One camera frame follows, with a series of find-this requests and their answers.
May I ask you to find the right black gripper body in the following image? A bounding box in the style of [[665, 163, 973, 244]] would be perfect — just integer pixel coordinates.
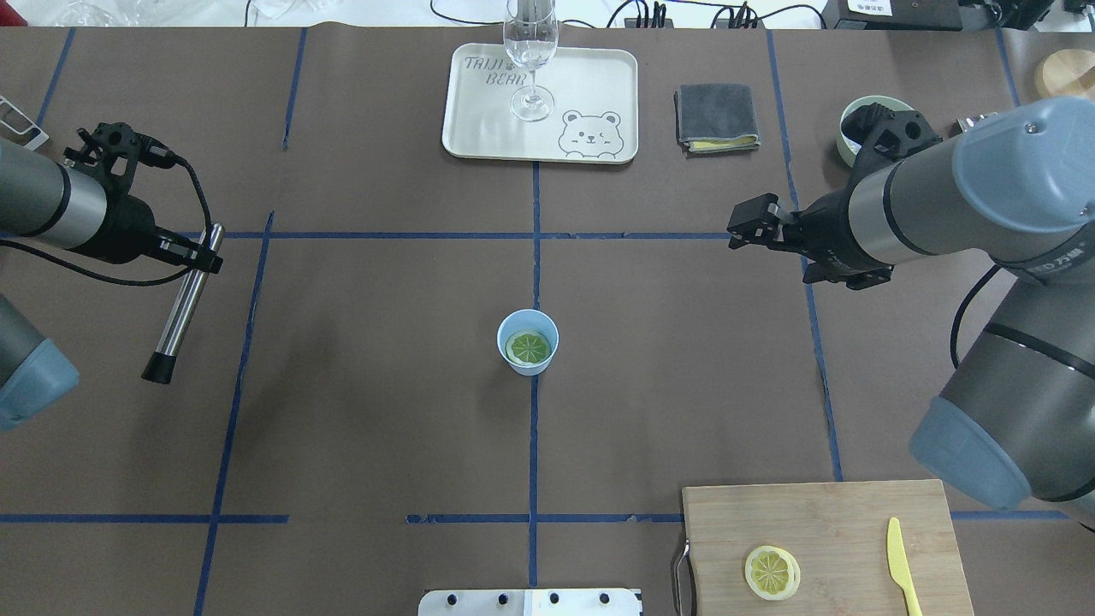
[[791, 190, 892, 291]]

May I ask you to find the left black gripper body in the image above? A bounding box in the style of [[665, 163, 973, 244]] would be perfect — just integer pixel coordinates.
[[101, 196, 181, 265]]

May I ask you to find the lemon slice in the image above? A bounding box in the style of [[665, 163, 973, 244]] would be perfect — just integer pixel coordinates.
[[744, 545, 802, 601], [503, 330, 553, 367]]

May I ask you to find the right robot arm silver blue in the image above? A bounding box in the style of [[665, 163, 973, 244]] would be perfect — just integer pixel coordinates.
[[727, 97, 1094, 528]]

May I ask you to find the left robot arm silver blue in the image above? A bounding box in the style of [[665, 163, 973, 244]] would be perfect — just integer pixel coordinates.
[[1, 123, 224, 385]]

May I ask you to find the light blue plastic cup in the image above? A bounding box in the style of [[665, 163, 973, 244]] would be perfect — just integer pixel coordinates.
[[496, 309, 560, 376]]

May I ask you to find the steel muddler black tip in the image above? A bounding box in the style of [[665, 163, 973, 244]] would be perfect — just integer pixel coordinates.
[[141, 269, 210, 385]]

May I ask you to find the green bowl of ice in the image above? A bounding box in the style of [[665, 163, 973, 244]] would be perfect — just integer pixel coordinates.
[[835, 94, 914, 168]]

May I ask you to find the grey folded cloth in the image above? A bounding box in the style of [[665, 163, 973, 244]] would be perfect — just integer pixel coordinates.
[[675, 83, 761, 155]]

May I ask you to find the steel ice scoop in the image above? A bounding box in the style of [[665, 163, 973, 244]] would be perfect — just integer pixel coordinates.
[[950, 112, 998, 137]]

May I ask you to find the cream bear serving tray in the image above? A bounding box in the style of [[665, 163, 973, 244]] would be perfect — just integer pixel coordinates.
[[441, 43, 639, 164]]

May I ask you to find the clear wine glass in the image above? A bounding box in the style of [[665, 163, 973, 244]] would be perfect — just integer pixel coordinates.
[[503, 1, 560, 123]]

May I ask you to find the wooden cutting board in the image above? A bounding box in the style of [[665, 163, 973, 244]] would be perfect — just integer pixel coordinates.
[[682, 479, 973, 615]]

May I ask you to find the yellow plastic knife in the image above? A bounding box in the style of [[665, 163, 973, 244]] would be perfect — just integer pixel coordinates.
[[886, 516, 923, 616]]

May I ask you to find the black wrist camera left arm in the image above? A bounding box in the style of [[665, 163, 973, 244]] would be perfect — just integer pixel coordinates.
[[64, 123, 181, 196]]

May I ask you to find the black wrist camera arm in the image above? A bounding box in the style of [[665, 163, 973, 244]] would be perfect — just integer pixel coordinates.
[[851, 104, 944, 181], [64, 123, 181, 196]]

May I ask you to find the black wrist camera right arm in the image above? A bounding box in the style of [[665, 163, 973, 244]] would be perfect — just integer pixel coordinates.
[[851, 104, 944, 181]]

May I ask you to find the white wire cup rack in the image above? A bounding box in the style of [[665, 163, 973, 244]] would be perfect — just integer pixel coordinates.
[[1, 96, 50, 151]]

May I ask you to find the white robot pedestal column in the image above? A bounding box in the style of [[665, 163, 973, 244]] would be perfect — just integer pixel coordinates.
[[417, 586, 644, 615]]

